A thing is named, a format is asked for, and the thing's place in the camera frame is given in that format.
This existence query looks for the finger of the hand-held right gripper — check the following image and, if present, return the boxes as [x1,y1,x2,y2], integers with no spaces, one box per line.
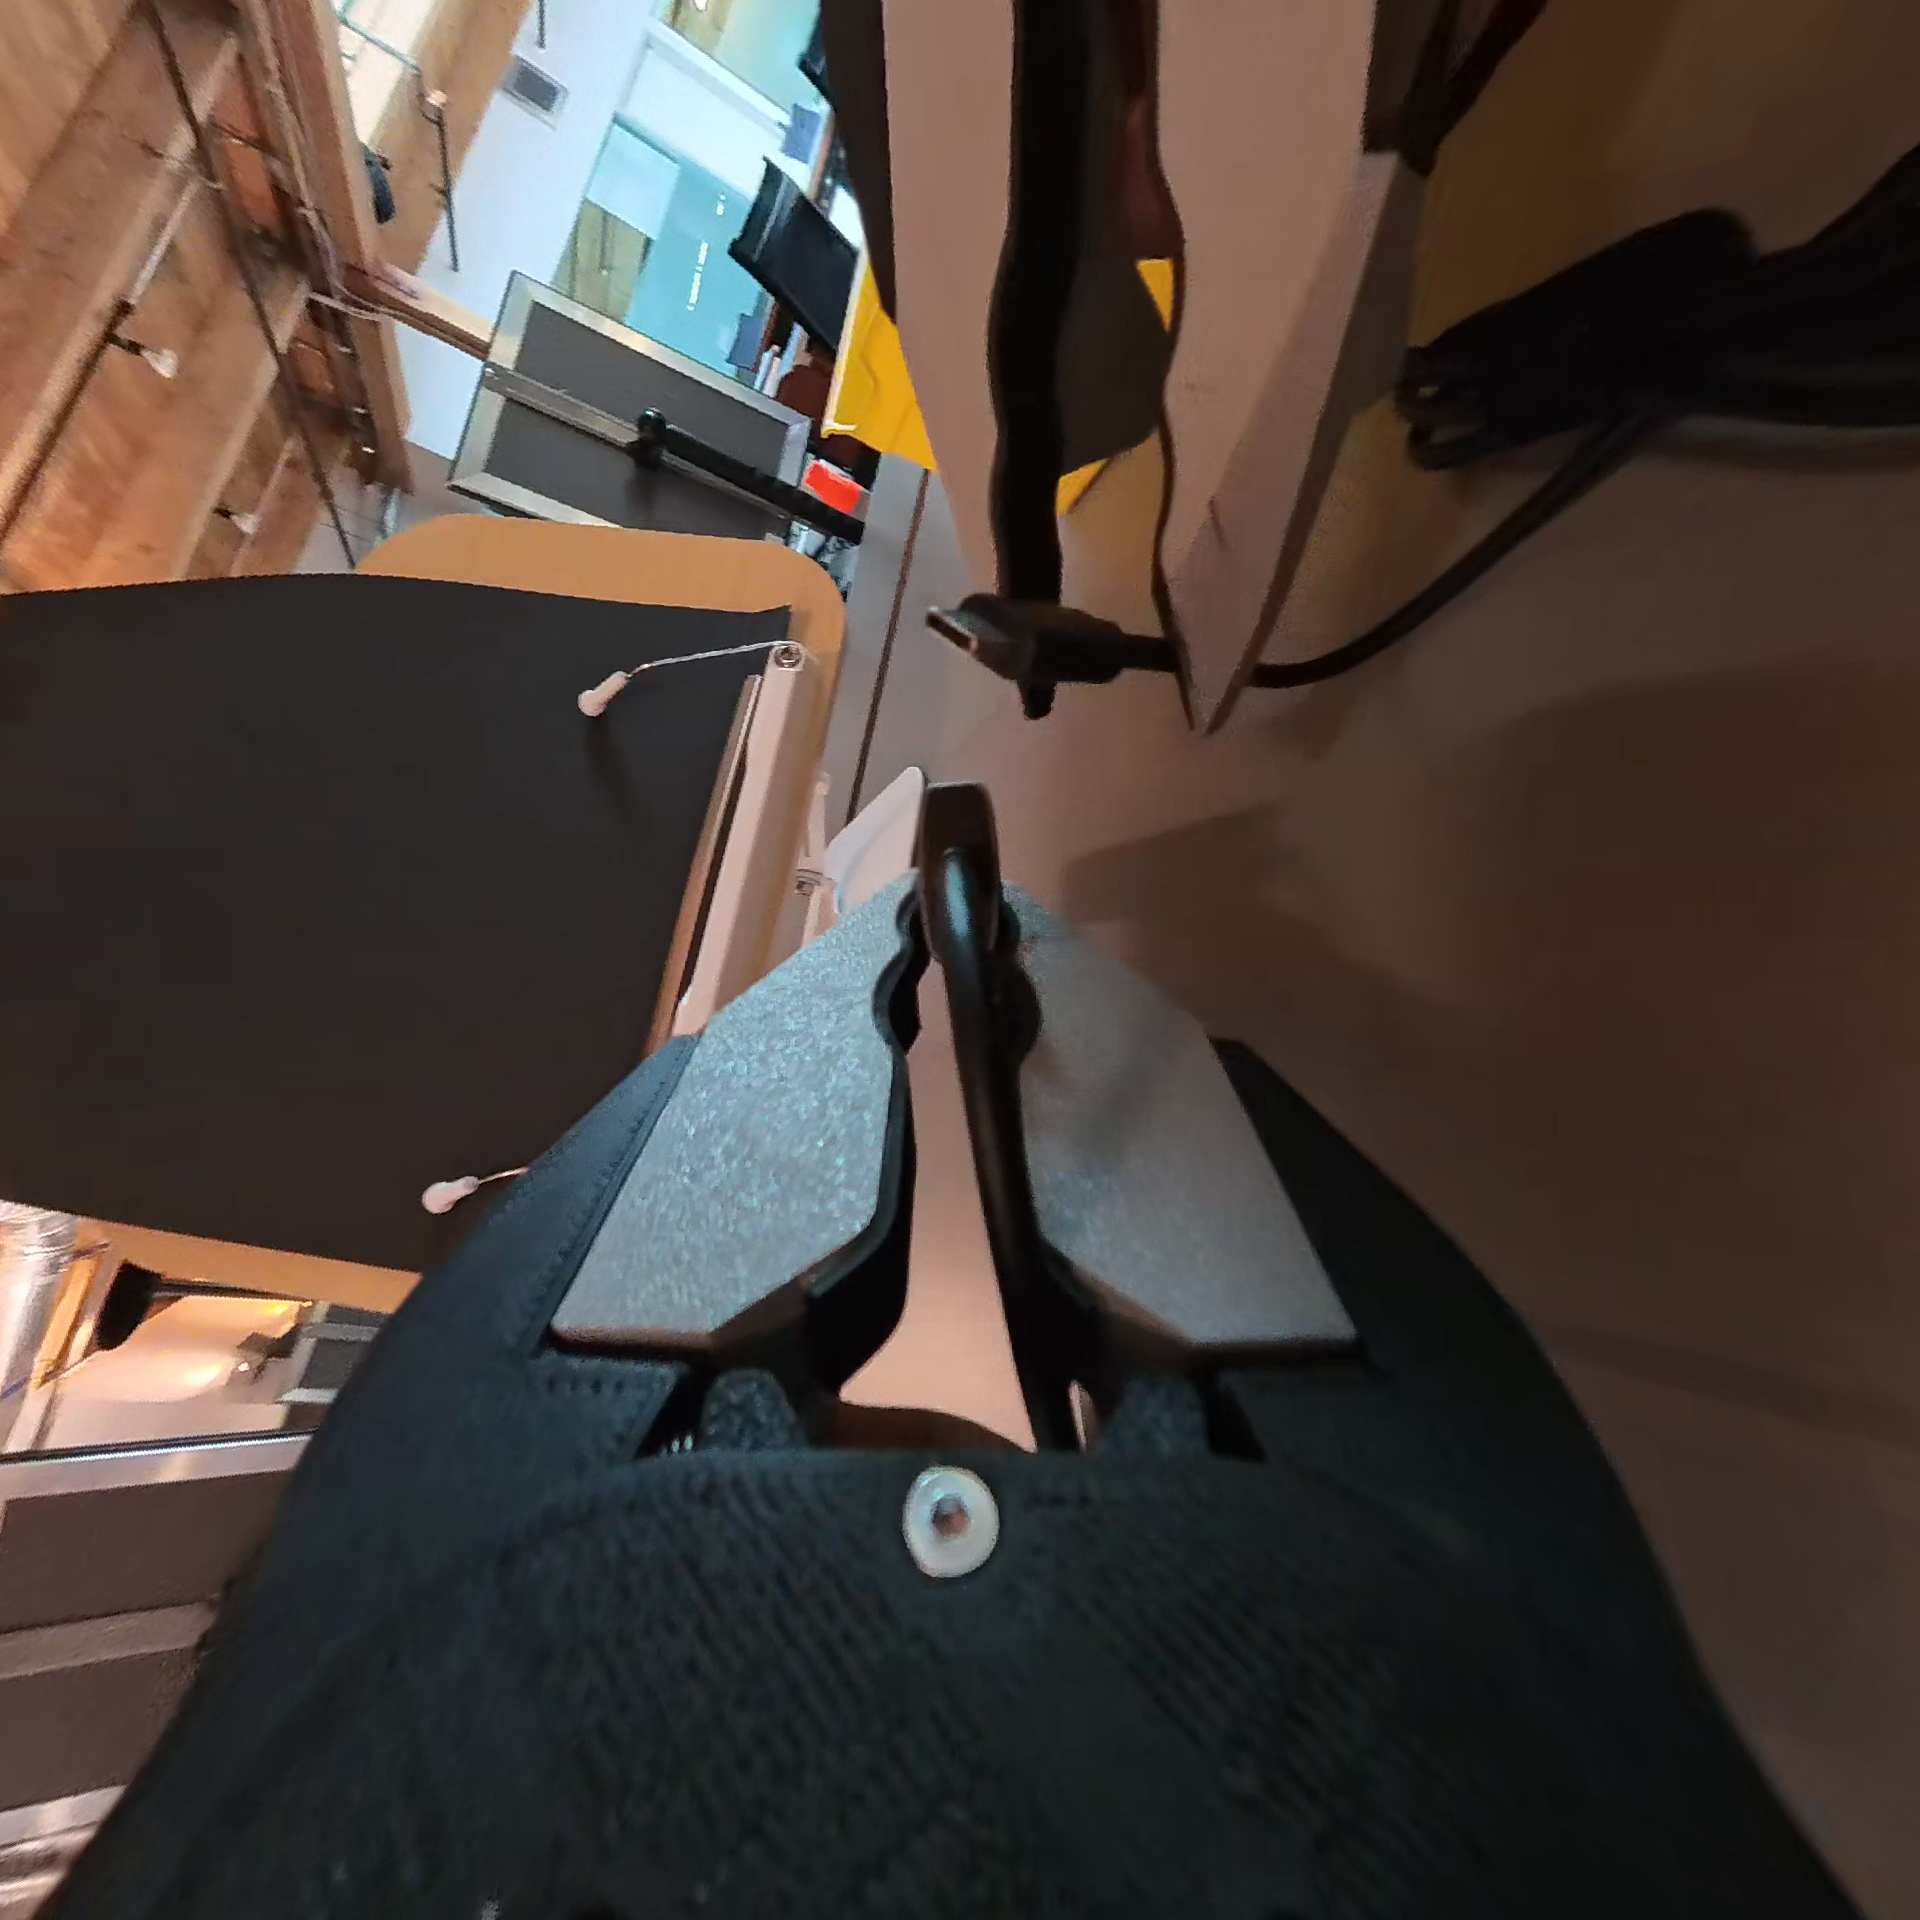
[1153,0,1431,736]
[820,0,1121,720]

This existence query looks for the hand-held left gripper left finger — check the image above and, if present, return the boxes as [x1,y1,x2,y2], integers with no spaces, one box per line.
[549,877,924,1403]

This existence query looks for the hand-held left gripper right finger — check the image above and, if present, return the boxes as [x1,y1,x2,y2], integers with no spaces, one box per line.
[989,883,1363,1414]

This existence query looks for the black usb-c cable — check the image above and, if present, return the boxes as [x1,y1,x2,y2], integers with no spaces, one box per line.
[929,194,1920,720]

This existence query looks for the black office chair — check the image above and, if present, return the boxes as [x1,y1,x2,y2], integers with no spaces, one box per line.
[726,157,867,349]

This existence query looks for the yellow plastic bin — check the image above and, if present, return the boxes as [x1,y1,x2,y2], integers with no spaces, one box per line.
[817,252,1174,514]

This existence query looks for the dark framed partition panel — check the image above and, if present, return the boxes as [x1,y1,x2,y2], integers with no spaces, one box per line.
[449,269,817,543]

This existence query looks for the black wooden book stand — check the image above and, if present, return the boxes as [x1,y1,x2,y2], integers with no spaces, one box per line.
[0,514,935,1326]

